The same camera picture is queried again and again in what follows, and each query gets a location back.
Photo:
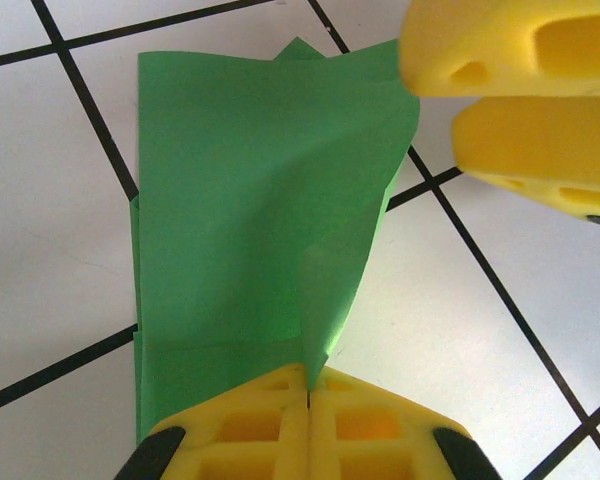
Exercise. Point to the green paper sheet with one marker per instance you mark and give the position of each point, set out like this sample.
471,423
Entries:
255,175

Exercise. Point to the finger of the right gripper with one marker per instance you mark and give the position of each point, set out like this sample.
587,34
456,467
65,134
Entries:
480,35
540,145

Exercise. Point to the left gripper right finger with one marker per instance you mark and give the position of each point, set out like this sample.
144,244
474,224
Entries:
380,435

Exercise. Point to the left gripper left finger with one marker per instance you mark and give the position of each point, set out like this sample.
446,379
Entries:
245,435

